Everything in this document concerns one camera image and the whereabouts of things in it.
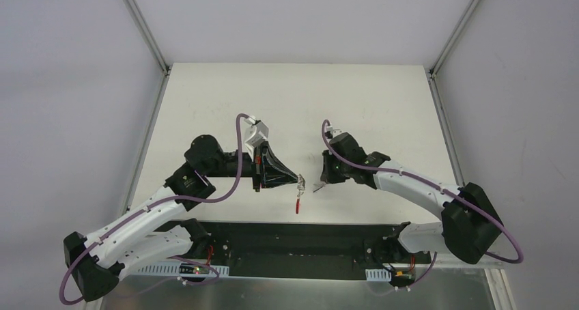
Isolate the silver key with black tag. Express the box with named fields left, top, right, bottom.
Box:
left=312, top=182, right=326, bottom=193

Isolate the red handled metal keyring holder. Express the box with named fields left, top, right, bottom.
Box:
left=295, top=174, right=306, bottom=214

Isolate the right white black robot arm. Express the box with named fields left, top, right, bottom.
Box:
left=320, top=130, right=505, bottom=264

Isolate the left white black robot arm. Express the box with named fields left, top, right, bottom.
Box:
left=63, top=135, right=302, bottom=302

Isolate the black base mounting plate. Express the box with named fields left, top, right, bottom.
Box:
left=119, top=217, right=433, bottom=281

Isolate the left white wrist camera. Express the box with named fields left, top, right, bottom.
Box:
left=243, top=116, right=269, bottom=150

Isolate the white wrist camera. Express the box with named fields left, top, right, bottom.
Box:
left=323, top=124, right=343, bottom=140
left=243, top=116, right=269, bottom=150

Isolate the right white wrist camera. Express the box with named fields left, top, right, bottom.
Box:
left=323, top=124, right=343, bottom=140

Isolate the right white cable duct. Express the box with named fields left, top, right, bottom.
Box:
left=365, top=268, right=391, bottom=282

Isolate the white cable duct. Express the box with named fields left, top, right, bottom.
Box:
left=365, top=268, right=391, bottom=282
left=128, top=261, right=230, bottom=278

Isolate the left white cable duct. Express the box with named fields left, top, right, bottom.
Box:
left=128, top=261, right=230, bottom=278

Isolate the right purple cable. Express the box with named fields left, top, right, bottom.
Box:
left=321, top=119, right=524, bottom=295

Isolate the right aluminium frame post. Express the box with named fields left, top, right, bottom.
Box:
left=428, top=0, right=483, bottom=79

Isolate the aluminium frame post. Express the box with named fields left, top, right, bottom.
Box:
left=122, top=0, right=171, bottom=76
left=428, top=0, right=483, bottom=79

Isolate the left aluminium frame post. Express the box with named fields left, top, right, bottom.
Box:
left=122, top=0, right=171, bottom=76

